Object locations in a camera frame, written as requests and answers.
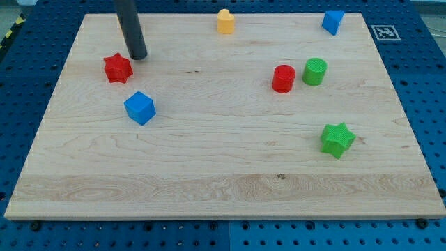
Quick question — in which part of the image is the red star block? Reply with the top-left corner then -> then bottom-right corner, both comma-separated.
103,53 -> 133,84

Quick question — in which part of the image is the blue cube block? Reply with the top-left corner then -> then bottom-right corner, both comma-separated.
124,91 -> 156,126

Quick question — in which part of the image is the green star block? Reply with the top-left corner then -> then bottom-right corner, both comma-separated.
321,122 -> 356,159

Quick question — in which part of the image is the light wooden board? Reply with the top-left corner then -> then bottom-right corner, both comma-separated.
5,13 -> 445,221

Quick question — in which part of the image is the red cylinder block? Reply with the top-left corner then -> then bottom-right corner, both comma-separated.
272,65 -> 295,93

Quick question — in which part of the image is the yellow heart block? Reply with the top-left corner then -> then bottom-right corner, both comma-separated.
217,9 -> 235,34

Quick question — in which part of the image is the green cylinder block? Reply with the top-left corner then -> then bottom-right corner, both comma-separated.
302,58 -> 328,86

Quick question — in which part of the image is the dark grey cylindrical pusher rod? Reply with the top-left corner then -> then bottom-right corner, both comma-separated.
114,0 -> 148,60

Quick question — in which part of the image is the blue triangular prism block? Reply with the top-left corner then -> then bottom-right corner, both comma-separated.
321,10 -> 345,36

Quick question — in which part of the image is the white fiducial marker tag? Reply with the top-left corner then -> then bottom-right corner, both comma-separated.
371,24 -> 401,41

